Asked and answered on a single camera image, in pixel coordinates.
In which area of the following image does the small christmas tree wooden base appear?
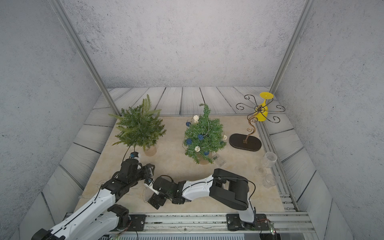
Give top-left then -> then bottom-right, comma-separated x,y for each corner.
182,103 -> 227,165

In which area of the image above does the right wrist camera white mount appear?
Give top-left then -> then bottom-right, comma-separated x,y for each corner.
144,178 -> 160,195

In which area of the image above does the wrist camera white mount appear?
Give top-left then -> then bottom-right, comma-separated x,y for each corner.
129,152 -> 140,161
144,178 -> 160,195

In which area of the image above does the clear plastic wine glass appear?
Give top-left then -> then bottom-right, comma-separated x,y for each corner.
255,152 -> 278,189

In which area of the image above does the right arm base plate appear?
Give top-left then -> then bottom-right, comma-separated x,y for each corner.
226,214 -> 271,232

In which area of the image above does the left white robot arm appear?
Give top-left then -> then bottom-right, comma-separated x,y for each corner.
32,158 -> 155,240

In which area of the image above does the yellow plastic goblet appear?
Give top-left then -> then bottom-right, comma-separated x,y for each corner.
254,92 -> 274,122

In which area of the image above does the clear battery box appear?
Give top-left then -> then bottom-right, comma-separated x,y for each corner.
142,188 -> 154,203
212,154 -> 226,168

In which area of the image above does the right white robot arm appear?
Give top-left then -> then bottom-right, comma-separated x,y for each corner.
144,169 -> 256,224

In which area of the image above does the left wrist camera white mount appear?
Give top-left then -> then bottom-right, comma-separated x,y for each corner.
129,152 -> 140,161

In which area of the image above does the aluminium front rail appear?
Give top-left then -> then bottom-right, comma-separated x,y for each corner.
104,212 -> 318,240

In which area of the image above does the fern tree wooden base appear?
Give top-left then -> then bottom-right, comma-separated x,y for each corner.
113,95 -> 167,157

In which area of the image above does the black scroll wire stand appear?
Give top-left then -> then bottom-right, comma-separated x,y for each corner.
229,94 -> 286,152

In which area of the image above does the beige table mat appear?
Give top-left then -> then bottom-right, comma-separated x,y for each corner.
76,117 -> 285,213

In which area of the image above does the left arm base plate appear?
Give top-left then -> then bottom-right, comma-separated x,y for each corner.
114,212 -> 147,232

